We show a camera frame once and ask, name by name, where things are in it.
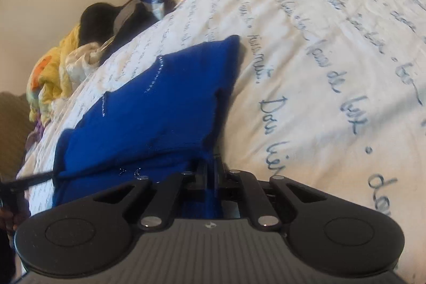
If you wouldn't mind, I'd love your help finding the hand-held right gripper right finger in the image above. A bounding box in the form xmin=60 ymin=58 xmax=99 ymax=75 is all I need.
xmin=213 ymin=154 xmax=321 ymax=232

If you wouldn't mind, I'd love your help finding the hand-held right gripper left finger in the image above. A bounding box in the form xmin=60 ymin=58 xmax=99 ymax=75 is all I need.
xmin=93 ymin=160 xmax=209 ymax=232

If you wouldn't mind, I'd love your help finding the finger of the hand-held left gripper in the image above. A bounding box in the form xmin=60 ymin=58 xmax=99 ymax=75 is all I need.
xmin=0 ymin=171 xmax=54 ymax=215

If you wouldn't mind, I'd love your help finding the blue knit garment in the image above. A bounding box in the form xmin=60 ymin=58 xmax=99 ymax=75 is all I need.
xmin=52 ymin=34 xmax=242 ymax=219

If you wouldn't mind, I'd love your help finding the person's left hand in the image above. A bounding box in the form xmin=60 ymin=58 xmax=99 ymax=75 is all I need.
xmin=0 ymin=206 xmax=31 ymax=232

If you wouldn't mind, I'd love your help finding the purple cloth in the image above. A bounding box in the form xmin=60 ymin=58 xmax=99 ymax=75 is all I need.
xmin=31 ymin=120 xmax=48 ymax=142

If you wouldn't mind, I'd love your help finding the brown woven chair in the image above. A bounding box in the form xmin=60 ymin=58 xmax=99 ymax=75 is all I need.
xmin=0 ymin=91 xmax=38 ymax=185

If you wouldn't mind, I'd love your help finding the yellow floral cloth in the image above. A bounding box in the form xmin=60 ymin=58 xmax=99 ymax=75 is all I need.
xmin=28 ymin=23 xmax=82 ymax=122

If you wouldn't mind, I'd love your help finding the cream satin cloth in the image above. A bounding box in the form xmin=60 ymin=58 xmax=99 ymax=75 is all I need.
xmin=60 ymin=41 xmax=112 ymax=89

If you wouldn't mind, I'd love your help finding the white script printed bed sheet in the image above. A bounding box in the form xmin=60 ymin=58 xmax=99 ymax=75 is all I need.
xmin=17 ymin=0 xmax=426 ymax=284

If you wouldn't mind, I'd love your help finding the black hat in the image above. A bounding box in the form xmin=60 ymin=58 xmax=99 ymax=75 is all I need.
xmin=80 ymin=3 xmax=126 ymax=47

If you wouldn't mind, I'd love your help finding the dark grey garment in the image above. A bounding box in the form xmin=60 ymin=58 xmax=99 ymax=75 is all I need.
xmin=99 ymin=0 xmax=182 ymax=62

